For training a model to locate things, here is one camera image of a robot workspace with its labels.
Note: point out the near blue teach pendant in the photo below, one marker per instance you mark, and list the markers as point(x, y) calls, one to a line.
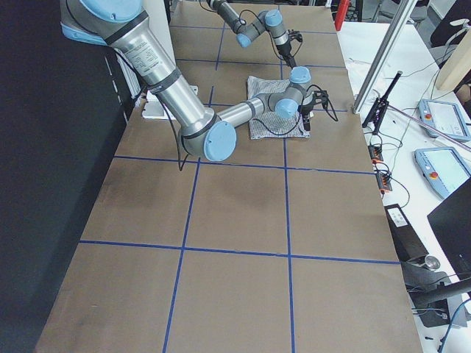
point(443, 168)

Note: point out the far blue teach pendant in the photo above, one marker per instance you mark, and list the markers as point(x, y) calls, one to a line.
point(444, 117)

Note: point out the black box with white label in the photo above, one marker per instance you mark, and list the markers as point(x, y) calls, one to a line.
point(406, 241)

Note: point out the navy white striped polo shirt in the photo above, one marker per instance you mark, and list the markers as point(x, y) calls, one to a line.
point(269, 124)

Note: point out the aluminium frame post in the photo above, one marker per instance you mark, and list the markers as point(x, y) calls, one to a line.
point(392, 34)

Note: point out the orange black adapter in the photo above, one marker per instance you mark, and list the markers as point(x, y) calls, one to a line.
point(384, 182)
point(375, 153)

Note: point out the orange black adapter far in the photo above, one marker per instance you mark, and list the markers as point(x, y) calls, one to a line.
point(375, 153)

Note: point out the black monitor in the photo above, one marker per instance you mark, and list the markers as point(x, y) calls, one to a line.
point(450, 222)

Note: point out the orange black adapter near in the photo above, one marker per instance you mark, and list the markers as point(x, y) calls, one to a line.
point(384, 182)

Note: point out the blue teach pendant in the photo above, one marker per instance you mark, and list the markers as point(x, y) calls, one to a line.
point(443, 168)
point(444, 117)

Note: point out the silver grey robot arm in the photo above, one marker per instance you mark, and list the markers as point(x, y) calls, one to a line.
point(124, 25)
point(248, 26)

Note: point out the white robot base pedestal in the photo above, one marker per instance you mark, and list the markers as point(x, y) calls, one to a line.
point(153, 109)

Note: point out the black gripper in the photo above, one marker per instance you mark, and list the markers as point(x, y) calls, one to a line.
point(284, 51)
point(305, 109)

